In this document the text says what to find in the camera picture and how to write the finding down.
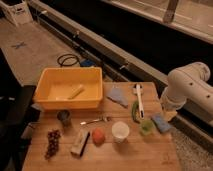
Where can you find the small grey metal cup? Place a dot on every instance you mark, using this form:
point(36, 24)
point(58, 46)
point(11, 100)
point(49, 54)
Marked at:
point(64, 117)

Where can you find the blue object on floor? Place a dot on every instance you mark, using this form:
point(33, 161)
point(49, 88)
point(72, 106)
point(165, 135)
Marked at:
point(87, 63)

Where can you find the metal fork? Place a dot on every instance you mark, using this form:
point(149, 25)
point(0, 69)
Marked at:
point(103, 118)

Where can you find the white crate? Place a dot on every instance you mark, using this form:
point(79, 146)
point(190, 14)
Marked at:
point(18, 14)

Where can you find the white paper cup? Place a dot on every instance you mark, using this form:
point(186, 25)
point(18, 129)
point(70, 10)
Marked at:
point(120, 131)

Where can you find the white handled brush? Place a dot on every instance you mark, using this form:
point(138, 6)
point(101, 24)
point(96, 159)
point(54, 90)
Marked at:
point(137, 90)

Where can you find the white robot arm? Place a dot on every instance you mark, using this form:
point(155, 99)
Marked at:
point(188, 82)

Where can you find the bunch of dark grapes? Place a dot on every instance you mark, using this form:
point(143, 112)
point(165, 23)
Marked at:
point(53, 143)

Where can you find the white and black box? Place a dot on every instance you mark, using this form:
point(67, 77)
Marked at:
point(80, 142)

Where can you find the blue sponge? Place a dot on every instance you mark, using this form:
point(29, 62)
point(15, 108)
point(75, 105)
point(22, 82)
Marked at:
point(162, 125)

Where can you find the small green cup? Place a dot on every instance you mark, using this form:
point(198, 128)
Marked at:
point(146, 127)

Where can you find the light blue towel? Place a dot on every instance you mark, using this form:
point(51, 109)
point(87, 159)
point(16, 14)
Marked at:
point(116, 95)

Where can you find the green curved toy vegetable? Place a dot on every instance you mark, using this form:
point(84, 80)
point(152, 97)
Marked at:
point(134, 112)

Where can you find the yellow cylinder in bin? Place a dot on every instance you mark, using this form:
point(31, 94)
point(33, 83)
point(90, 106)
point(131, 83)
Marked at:
point(77, 91)

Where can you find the yellow plastic bin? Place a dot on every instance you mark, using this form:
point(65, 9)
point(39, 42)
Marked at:
point(57, 84)

